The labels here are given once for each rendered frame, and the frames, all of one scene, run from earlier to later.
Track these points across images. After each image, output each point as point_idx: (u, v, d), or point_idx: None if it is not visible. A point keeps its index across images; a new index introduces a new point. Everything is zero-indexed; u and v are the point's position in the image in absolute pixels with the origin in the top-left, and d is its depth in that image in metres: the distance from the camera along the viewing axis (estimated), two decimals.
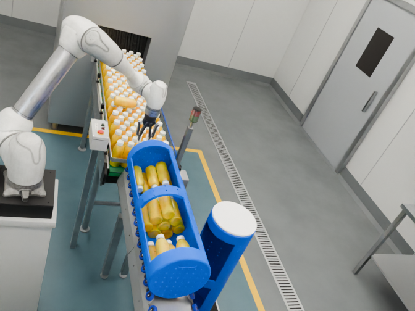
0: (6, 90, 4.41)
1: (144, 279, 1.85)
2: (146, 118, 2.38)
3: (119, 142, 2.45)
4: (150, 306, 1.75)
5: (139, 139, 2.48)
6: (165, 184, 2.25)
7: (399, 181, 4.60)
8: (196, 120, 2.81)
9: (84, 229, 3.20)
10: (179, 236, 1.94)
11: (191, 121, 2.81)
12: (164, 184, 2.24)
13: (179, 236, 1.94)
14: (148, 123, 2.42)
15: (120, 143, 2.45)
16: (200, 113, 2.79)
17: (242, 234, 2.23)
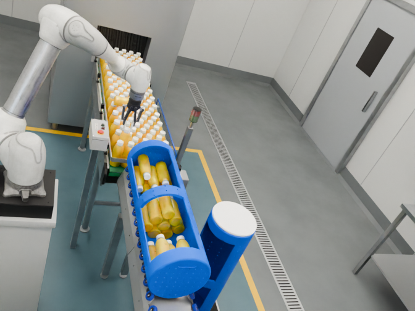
0: (6, 90, 4.41)
1: (144, 279, 1.85)
2: (131, 102, 2.35)
3: (119, 142, 2.45)
4: (150, 306, 1.75)
5: (124, 123, 2.46)
6: (165, 184, 2.25)
7: (399, 181, 4.60)
8: (196, 120, 2.81)
9: (84, 229, 3.20)
10: (179, 236, 1.94)
11: (191, 121, 2.81)
12: (164, 184, 2.24)
13: (179, 236, 1.94)
14: (133, 107, 2.40)
15: (120, 143, 2.45)
16: (200, 113, 2.79)
17: (242, 234, 2.23)
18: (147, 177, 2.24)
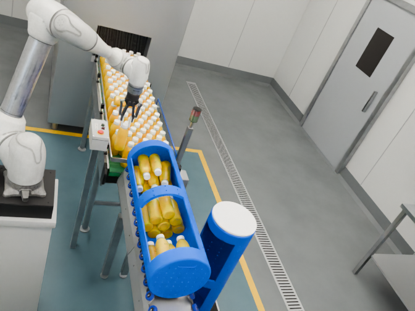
0: (6, 90, 4.41)
1: (144, 279, 1.85)
2: (128, 96, 2.26)
3: (124, 125, 2.38)
4: (150, 306, 1.75)
5: (121, 119, 2.36)
6: (164, 184, 2.25)
7: (399, 181, 4.60)
8: (196, 120, 2.81)
9: (84, 229, 3.20)
10: (179, 236, 1.94)
11: (191, 121, 2.81)
12: (163, 182, 2.24)
13: (179, 236, 1.94)
14: (131, 102, 2.30)
15: (125, 126, 2.38)
16: (200, 113, 2.79)
17: (242, 234, 2.23)
18: (147, 177, 2.24)
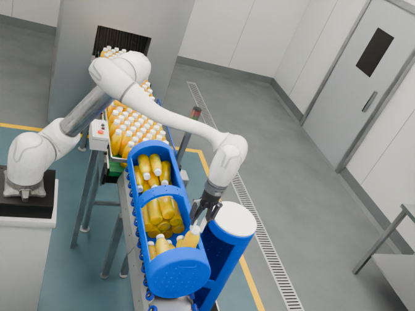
0: (6, 90, 4.41)
1: (144, 279, 1.85)
2: (207, 197, 1.60)
3: (196, 231, 1.72)
4: (150, 306, 1.75)
5: (193, 223, 1.70)
6: (164, 184, 2.25)
7: (399, 181, 4.60)
8: (196, 120, 2.81)
9: (84, 229, 3.20)
10: (179, 236, 1.94)
11: None
12: (163, 182, 2.24)
13: (179, 236, 1.94)
14: (209, 202, 1.64)
15: (196, 231, 1.72)
16: (200, 113, 2.79)
17: (242, 234, 2.23)
18: (147, 177, 2.24)
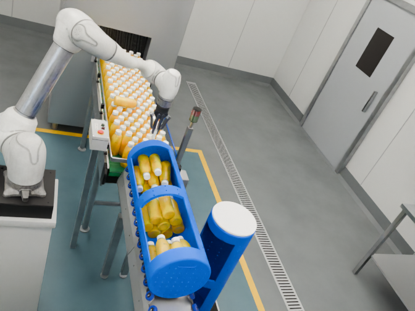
0: (6, 90, 4.41)
1: (144, 279, 1.85)
2: None
3: (175, 237, 1.87)
4: (150, 306, 1.75)
5: None
6: (164, 184, 2.25)
7: (399, 181, 4.60)
8: (196, 120, 2.81)
9: (84, 229, 3.20)
10: (180, 236, 1.94)
11: (191, 121, 2.81)
12: (163, 182, 2.24)
13: (180, 236, 1.94)
14: None
15: (175, 237, 1.87)
16: (200, 113, 2.79)
17: (242, 234, 2.23)
18: (147, 177, 2.24)
